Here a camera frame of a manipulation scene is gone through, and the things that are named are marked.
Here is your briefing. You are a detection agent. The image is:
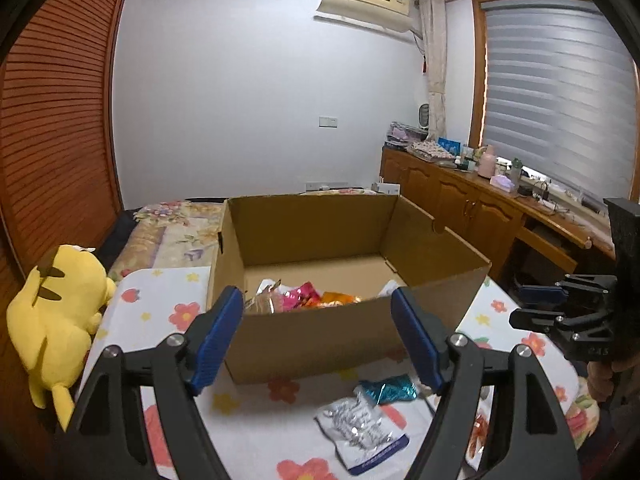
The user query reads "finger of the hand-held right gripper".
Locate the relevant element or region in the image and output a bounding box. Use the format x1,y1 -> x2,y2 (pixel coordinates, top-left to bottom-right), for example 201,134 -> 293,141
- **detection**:
509,307 -> 568,333
517,280 -> 576,308

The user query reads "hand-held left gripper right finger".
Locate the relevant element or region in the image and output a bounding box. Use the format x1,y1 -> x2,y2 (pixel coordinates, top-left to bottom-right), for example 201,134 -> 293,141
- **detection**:
391,287 -> 581,480

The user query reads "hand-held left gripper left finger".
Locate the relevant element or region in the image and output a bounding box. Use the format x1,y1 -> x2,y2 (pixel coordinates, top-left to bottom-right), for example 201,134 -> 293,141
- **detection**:
54,285 -> 246,480

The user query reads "brown biscuit packet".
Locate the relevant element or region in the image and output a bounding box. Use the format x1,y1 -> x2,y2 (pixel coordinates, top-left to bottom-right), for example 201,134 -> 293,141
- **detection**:
244,280 -> 287,314

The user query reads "pink snack packet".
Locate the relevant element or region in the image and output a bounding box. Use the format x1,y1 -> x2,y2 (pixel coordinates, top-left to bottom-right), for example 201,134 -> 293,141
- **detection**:
280,282 -> 322,312

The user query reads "cardboard box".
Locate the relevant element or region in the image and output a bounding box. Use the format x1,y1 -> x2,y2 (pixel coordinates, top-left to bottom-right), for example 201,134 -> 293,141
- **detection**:
207,192 -> 493,386

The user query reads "person's right hand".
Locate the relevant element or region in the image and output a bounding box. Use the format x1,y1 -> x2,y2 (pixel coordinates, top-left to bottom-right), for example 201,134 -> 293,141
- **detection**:
586,357 -> 633,406

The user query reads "teal candy wrapper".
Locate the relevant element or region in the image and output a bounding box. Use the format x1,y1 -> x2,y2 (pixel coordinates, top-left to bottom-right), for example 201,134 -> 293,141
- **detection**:
354,375 -> 422,406

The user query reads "strawberry flower print tablecloth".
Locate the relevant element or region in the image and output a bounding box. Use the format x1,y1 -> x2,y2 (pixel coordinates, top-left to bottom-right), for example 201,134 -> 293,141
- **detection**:
75,267 -> 581,480

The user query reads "silver white snack packet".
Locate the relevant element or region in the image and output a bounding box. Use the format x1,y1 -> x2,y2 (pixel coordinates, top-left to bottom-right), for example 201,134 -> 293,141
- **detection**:
315,395 -> 411,477

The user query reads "clear orange snack packet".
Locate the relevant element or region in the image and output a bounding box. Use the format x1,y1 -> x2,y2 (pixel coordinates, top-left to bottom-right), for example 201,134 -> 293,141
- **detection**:
467,412 -> 492,465

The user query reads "wooden cabinet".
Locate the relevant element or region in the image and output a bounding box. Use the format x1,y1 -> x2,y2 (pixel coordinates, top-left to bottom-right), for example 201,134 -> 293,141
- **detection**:
380,145 -> 619,292

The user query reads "floral quilt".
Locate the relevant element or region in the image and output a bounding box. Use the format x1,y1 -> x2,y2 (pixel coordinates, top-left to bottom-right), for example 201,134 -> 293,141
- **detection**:
107,200 -> 227,282

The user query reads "pink thermos bottle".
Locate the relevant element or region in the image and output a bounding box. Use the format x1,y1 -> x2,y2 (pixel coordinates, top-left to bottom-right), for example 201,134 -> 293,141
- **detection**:
477,144 -> 498,179

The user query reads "yellow plush toy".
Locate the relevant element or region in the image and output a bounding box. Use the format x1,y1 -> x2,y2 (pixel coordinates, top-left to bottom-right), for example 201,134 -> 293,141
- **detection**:
6,245 -> 117,431

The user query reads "patterned folded cloth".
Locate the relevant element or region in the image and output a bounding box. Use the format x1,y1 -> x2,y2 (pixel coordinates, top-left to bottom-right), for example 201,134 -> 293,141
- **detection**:
407,140 -> 459,164

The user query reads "grey striped window blind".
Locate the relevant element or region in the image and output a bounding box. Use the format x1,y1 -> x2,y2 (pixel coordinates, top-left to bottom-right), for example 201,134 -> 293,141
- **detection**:
480,0 -> 640,213

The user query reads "purple folded cloth stack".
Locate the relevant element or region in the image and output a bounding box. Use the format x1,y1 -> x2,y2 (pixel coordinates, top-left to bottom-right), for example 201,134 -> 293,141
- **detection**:
387,121 -> 429,149

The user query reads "beige patterned curtain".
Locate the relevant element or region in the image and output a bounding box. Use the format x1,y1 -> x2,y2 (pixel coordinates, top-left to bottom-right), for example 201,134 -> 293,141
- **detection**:
417,0 -> 449,142

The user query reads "wooden louvered wardrobe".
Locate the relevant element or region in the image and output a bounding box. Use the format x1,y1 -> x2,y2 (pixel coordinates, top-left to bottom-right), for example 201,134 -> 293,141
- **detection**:
0,0 -> 136,461

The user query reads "white power strip with cables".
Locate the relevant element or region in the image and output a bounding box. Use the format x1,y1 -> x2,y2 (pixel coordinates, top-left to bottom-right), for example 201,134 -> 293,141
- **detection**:
520,180 -> 586,216

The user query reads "wall air conditioner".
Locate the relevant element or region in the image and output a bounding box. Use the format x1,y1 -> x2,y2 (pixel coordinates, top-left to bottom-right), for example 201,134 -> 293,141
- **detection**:
315,0 -> 417,37

